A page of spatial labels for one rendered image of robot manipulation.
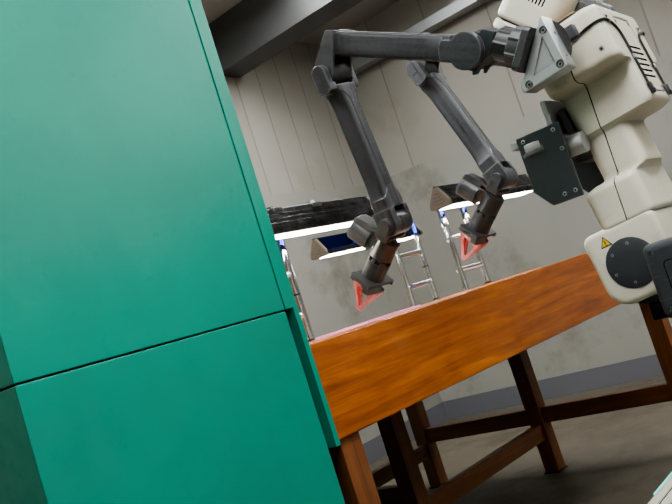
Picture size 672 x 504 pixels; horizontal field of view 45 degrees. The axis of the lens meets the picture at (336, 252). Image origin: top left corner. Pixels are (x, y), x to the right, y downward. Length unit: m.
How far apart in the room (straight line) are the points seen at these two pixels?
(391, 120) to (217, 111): 3.86
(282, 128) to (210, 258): 3.60
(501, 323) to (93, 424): 1.17
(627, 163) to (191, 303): 0.93
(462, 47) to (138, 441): 0.99
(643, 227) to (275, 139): 3.39
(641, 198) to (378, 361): 0.62
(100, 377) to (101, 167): 0.33
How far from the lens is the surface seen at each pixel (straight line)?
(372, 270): 1.96
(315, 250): 2.98
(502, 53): 1.70
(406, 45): 1.82
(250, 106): 4.83
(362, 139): 1.92
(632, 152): 1.78
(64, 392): 1.20
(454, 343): 1.91
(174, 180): 1.41
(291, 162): 4.90
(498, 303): 2.11
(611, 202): 1.75
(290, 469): 1.43
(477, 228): 2.22
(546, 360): 5.01
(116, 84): 1.42
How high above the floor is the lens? 0.78
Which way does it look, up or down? 5 degrees up
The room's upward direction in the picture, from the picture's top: 18 degrees counter-clockwise
